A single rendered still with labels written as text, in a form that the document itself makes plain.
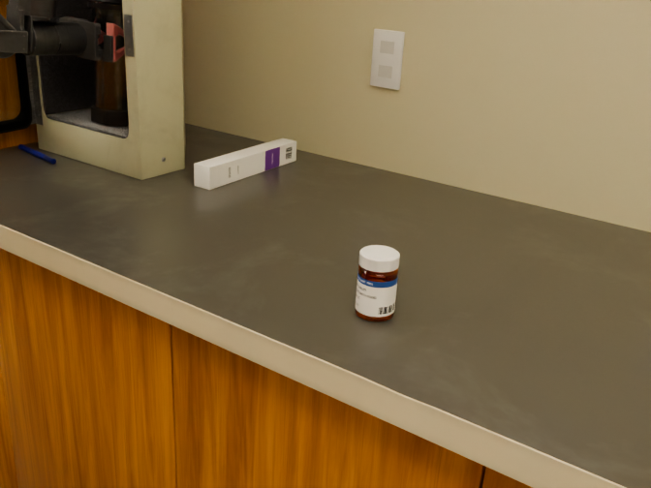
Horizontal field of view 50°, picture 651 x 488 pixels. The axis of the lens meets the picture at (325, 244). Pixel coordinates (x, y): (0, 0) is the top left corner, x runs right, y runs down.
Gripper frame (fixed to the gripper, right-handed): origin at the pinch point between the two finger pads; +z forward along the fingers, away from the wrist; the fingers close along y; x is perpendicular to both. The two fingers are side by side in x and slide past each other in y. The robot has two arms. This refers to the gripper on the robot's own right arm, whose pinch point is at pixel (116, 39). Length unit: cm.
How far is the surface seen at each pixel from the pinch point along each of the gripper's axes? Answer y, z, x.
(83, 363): -30, -32, 46
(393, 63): -42, 35, 0
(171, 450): -50, -32, 53
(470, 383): -91, -31, 25
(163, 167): -14.4, -1.0, 22.3
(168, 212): -30.6, -15.2, 24.4
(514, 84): -68, 35, 0
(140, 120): -14.2, -6.5, 12.7
